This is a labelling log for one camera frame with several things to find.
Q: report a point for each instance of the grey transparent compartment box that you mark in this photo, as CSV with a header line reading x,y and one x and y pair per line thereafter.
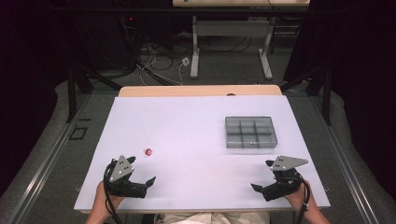
x,y
250,132

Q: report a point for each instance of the black metal stand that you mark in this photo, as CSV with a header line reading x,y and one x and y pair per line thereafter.
x,y
72,93
326,96

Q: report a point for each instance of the black horizontal frame bar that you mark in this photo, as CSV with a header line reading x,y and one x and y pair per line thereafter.
x,y
186,11

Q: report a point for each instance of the white-legged desk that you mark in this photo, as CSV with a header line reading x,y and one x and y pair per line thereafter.
x,y
230,29

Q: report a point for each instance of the person's left hand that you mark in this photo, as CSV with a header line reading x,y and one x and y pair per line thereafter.
x,y
104,199

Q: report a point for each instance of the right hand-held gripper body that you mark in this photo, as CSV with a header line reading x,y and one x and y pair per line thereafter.
x,y
281,182

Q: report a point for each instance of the small red charm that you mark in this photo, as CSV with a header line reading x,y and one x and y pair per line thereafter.
x,y
148,152

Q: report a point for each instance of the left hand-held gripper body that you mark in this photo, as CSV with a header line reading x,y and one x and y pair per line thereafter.
x,y
120,174

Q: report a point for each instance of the person's right hand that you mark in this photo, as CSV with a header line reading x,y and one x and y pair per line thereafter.
x,y
299,197

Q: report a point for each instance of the light wooden table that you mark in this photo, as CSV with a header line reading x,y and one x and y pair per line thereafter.
x,y
186,90

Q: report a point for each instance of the aluminium floor rail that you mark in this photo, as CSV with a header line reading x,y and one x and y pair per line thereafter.
x,y
345,158
46,158

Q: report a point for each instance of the white plug adapter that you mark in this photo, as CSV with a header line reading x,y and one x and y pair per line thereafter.
x,y
185,61

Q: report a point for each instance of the person's beige trousers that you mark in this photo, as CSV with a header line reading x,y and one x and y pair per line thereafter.
x,y
218,218

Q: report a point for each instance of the black power strip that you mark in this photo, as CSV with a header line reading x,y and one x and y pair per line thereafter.
x,y
127,26

